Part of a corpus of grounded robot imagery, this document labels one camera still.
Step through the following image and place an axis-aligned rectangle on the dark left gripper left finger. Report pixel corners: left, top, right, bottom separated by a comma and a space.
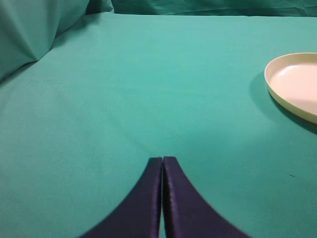
81, 157, 162, 238

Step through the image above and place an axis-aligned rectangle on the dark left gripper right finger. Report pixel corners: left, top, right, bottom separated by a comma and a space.
162, 157, 247, 238

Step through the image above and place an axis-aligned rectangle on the green table cloth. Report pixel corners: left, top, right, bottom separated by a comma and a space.
0, 13, 317, 238

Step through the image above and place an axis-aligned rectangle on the cream yellow plastic plate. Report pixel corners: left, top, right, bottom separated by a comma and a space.
264, 53, 317, 124

